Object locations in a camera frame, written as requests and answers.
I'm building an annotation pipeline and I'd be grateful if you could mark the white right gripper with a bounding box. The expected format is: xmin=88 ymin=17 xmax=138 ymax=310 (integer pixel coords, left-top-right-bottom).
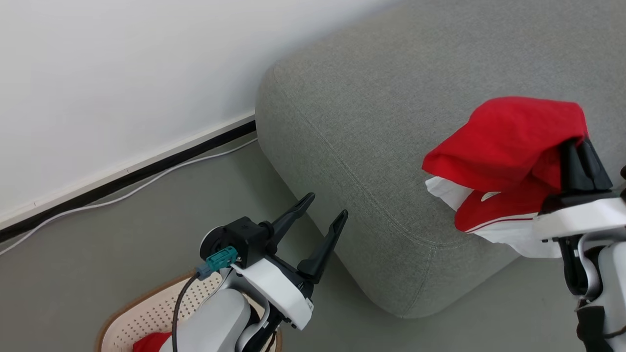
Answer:
xmin=532 ymin=138 xmax=626 ymax=242

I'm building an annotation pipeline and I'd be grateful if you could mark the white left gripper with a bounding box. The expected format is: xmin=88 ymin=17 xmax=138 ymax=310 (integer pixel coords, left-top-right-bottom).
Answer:
xmin=230 ymin=192 xmax=349 ymax=331

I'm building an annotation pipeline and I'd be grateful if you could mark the red and white garment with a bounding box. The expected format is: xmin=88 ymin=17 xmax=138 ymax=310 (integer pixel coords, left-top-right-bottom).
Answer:
xmin=422 ymin=96 xmax=589 ymax=259

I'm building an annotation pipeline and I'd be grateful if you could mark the plain red garment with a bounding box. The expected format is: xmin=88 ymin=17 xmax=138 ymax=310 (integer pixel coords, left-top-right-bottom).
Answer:
xmin=132 ymin=331 xmax=173 ymax=352

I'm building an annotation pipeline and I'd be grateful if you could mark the grey fabric sofa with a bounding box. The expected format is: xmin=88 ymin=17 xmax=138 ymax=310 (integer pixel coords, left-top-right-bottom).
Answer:
xmin=255 ymin=0 xmax=626 ymax=319

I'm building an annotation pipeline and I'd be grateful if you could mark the black and white baseboard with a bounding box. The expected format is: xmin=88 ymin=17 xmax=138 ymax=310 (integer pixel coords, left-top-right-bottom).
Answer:
xmin=0 ymin=111 xmax=257 ymax=244

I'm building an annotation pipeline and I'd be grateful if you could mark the cream perforated laundry basket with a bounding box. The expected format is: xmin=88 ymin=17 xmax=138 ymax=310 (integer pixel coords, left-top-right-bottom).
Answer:
xmin=95 ymin=271 xmax=283 ymax=352

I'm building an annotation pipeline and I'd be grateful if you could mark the teal cable connector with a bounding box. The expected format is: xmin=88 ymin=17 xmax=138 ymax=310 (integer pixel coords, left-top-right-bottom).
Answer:
xmin=197 ymin=246 xmax=239 ymax=280

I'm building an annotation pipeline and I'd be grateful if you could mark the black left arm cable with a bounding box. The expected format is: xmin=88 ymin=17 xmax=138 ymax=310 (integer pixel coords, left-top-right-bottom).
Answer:
xmin=171 ymin=273 xmax=202 ymax=352

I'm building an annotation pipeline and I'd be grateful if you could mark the thin white floor cable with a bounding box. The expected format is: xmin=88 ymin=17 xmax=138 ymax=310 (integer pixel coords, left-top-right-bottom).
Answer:
xmin=0 ymin=137 xmax=259 ymax=257

